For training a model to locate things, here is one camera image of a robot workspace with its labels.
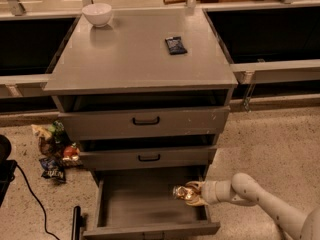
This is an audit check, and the black device on floor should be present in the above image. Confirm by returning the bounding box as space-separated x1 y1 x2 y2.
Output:
0 135 17 207

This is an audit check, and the red round snack item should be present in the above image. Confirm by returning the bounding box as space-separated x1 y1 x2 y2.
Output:
63 145 80 161

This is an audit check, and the brown wooden stick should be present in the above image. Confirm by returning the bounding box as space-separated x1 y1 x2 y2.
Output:
163 0 219 5

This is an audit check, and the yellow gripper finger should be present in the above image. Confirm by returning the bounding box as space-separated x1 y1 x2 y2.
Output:
186 196 207 207
186 181 204 191

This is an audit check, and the dark blue snack packet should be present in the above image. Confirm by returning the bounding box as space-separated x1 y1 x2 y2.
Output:
165 36 187 55

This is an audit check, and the black cable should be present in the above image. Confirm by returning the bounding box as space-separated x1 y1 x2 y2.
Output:
16 163 61 240

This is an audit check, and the brown snack bag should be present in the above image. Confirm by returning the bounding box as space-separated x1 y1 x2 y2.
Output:
38 137 57 156

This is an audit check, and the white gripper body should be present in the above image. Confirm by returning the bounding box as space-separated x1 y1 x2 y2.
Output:
201 180 232 205

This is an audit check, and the grey open bottom drawer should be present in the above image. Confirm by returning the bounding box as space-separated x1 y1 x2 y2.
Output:
83 166 220 240

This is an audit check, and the green snack bag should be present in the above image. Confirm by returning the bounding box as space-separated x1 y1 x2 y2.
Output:
48 120 65 143

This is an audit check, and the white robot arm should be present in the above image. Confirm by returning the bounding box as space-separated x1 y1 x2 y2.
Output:
182 173 320 240

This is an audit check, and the yellow chip bag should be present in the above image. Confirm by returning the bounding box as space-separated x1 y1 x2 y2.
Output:
31 124 53 140

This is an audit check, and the grey drawer cabinet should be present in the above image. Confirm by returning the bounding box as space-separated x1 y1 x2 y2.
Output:
43 7 240 240

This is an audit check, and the grey middle drawer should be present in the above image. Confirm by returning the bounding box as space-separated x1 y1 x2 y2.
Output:
80 146 216 171

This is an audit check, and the black left base bar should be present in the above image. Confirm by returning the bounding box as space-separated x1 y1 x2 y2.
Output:
71 206 82 240

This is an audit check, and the white bowl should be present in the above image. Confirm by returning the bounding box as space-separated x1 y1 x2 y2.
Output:
82 3 112 27

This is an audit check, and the grey top drawer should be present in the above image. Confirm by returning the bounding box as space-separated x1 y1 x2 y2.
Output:
59 107 229 140

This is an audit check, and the orange soda can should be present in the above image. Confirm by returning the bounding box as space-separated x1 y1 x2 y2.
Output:
173 185 195 201

